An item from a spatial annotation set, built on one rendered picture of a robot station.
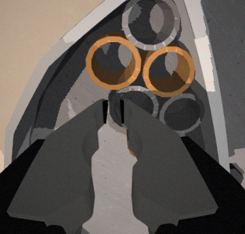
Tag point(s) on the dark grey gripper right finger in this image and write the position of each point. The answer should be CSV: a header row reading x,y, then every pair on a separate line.
x,y
175,181

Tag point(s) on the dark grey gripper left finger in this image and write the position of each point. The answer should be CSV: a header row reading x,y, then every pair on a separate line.
x,y
51,182

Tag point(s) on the grey round turntable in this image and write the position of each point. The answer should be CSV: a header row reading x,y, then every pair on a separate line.
x,y
44,106

